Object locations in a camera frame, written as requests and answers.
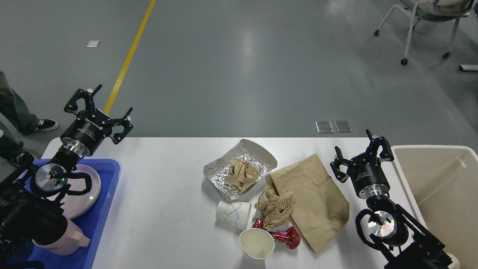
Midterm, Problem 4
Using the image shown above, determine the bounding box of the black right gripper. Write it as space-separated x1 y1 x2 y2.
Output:
330 129 394 199

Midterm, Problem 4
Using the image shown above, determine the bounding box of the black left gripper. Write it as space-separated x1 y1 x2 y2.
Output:
60 84 134 157

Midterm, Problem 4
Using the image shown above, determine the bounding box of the pink plate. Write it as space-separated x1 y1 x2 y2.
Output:
39 164 101 219

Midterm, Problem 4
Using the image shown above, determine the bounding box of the pink mug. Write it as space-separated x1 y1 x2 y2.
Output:
32 216 90 256

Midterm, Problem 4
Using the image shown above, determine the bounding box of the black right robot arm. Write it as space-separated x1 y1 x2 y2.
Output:
330 130 453 269

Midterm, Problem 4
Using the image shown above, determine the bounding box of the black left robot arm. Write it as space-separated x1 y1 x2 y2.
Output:
0 85 133 269

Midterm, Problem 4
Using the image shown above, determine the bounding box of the right metal floor socket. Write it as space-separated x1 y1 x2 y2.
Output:
334 120 353 133

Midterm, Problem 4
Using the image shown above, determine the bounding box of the metal floor socket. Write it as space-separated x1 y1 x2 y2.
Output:
315 121 334 133
334 120 353 133

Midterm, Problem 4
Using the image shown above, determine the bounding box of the left metal floor socket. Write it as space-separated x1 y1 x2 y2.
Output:
315 121 334 133

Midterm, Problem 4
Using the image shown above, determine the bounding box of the brown paper bag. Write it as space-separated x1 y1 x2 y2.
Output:
270 154 350 255

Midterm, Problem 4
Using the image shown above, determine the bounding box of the white paper scrap on floor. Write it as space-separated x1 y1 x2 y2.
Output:
86 40 101 48

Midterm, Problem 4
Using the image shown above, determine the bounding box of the beige plastic bin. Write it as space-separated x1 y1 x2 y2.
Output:
392 145 478 269

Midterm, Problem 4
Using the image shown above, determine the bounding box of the person's far leg and shoe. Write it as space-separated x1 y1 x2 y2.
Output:
0 71 59 134

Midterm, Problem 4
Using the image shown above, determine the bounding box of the person's leg and shoe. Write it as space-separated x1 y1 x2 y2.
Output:
0 71 59 134
0 123 37 166

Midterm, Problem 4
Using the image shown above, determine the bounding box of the person's near leg and shoe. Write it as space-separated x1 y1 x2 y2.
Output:
0 123 37 166

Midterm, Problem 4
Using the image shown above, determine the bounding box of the crumpled brown paper ball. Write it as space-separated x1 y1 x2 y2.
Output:
254 185 295 229

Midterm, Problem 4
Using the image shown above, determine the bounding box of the red foil wrapper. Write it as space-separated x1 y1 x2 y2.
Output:
251 219 301 249

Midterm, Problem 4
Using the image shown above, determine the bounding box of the crumpled brown paper in foil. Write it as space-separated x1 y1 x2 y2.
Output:
224 158 260 191

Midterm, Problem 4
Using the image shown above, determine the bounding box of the crumpled aluminium foil tray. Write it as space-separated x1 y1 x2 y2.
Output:
203 139 277 202

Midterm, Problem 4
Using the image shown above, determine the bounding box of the white paper cup upright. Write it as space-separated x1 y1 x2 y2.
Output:
239 228 275 265

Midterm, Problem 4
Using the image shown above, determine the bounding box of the patterned paper cup lying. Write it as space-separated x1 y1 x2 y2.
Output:
215 201 251 231

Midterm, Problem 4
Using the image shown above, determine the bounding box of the white bar on floor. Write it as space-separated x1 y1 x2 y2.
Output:
459 64 478 72

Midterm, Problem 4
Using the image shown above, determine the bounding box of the blue plastic tray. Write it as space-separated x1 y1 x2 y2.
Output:
2 160 121 269

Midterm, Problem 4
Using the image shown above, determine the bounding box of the white office chair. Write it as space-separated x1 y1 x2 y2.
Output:
374 0 474 66

